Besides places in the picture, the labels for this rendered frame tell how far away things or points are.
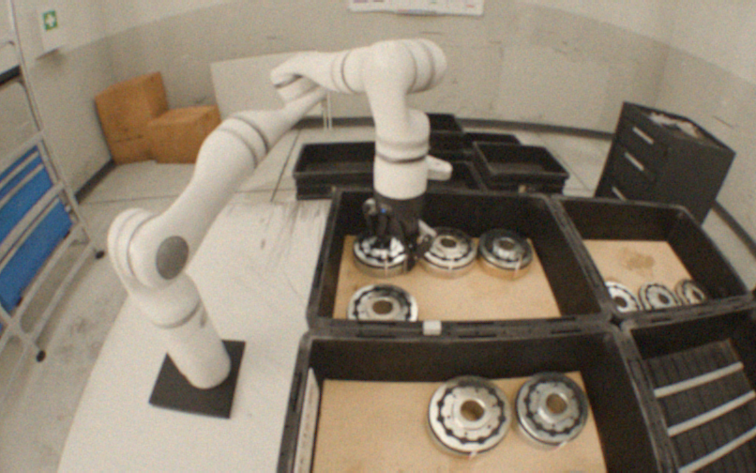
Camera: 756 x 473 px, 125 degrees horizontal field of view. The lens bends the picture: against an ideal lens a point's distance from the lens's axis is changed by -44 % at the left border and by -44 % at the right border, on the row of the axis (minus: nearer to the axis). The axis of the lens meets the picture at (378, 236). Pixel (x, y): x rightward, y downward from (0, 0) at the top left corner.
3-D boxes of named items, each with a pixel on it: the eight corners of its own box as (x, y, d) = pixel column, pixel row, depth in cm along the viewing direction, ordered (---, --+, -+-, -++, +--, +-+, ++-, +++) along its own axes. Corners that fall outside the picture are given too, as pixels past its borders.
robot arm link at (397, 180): (453, 175, 52) (458, 139, 48) (410, 207, 45) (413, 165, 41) (405, 158, 56) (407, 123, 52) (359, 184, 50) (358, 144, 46)
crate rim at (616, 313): (608, 331, 39) (616, 320, 37) (544, 204, 62) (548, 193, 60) (748, 308, 38) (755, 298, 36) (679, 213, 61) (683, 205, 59)
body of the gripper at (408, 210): (360, 180, 49) (362, 231, 55) (408, 202, 45) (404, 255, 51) (393, 162, 53) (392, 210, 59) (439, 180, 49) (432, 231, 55)
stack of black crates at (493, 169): (473, 253, 163) (491, 172, 134) (460, 217, 186) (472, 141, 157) (545, 251, 164) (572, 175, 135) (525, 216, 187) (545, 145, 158)
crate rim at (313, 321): (305, 337, 40) (301, 326, 38) (335, 197, 63) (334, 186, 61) (608, 331, 39) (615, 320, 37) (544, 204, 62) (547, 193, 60)
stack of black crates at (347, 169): (305, 258, 161) (290, 175, 132) (312, 220, 184) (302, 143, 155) (389, 256, 162) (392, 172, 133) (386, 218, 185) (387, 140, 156)
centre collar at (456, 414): (451, 431, 35) (452, 429, 34) (450, 393, 38) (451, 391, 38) (491, 430, 34) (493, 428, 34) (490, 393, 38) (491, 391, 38)
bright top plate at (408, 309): (343, 338, 45) (342, 336, 45) (351, 283, 53) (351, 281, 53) (417, 342, 45) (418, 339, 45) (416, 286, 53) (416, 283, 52)
